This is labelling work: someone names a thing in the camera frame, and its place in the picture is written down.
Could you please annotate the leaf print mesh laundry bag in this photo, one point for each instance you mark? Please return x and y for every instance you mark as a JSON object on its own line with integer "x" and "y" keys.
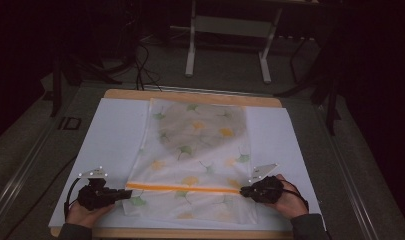
{"x": 190, "y": 160}

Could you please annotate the black metal stand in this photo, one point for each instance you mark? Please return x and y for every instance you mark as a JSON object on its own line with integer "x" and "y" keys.
{"x": 331, "y": 100}
{"x": 56, "y": 86}

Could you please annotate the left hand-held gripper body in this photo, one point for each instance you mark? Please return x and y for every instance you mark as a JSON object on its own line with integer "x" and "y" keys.
{"x": 93, "y": 196}

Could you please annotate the white metal stand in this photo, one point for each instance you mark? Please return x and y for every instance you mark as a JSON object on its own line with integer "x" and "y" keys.
{"x": 191, "y": 50}

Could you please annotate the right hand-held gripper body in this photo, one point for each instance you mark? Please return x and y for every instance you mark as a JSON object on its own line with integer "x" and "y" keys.
{"x": 268, "y": 191}

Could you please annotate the wooden table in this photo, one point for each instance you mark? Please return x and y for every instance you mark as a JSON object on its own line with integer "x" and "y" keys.
{"x": 190, "y": 96}

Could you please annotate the white table mat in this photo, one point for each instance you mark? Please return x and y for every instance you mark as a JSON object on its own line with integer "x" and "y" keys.
{"x": 113, "y": 133}

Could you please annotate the person's right hand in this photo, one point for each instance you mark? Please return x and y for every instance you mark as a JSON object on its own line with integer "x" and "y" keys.
{"x": 291, "y": 205}

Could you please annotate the metal floor rail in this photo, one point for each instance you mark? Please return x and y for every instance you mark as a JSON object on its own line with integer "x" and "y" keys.
{"x": 20, "y": 173}
{"x": 346, "y": 173}

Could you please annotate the person's left hand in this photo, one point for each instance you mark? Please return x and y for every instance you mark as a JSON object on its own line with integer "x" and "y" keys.
{"x": 85, "y": 216}

